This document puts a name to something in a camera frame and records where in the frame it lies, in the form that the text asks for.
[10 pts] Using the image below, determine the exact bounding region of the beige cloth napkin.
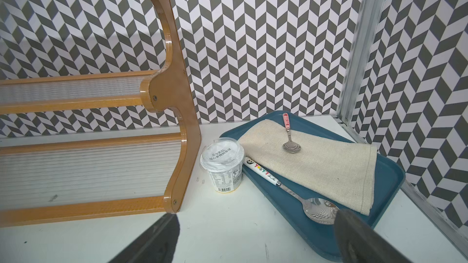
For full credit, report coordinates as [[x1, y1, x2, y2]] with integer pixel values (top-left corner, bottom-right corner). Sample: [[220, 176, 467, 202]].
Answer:
[[238, 119, 377, 216]]

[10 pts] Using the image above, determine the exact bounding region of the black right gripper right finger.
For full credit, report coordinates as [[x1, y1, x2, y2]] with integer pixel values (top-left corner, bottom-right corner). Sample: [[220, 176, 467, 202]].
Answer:
[[334, 209, 409, 263]]

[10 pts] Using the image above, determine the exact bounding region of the small pink-handled spoon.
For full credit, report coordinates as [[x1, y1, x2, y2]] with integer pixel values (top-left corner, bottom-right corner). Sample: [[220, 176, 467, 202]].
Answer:
[[282, 113, 301, 153]]

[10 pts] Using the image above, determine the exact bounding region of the aluminium corner post right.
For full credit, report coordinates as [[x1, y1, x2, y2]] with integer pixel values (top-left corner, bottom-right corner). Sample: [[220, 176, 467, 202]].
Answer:
[[336, 0, 385, 127]]

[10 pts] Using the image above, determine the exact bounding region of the large white-handled spoon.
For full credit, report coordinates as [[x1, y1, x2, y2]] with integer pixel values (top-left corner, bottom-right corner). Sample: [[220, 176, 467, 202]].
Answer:
[[243, 157, 340, 225]]

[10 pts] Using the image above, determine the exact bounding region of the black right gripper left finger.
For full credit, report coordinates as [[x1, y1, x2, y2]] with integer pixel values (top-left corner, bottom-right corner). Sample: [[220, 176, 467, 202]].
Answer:
[[110, 213, 180, 263]]

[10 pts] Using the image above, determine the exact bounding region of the wooden three-tier shelf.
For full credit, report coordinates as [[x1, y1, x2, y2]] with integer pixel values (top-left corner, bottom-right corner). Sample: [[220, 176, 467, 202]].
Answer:
[[1, 0, 201, 227]]

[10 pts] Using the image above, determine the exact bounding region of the teal plastic tray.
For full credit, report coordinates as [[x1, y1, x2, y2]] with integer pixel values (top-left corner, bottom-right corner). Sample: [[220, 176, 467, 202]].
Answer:
[[243, 115, 405, 262]]

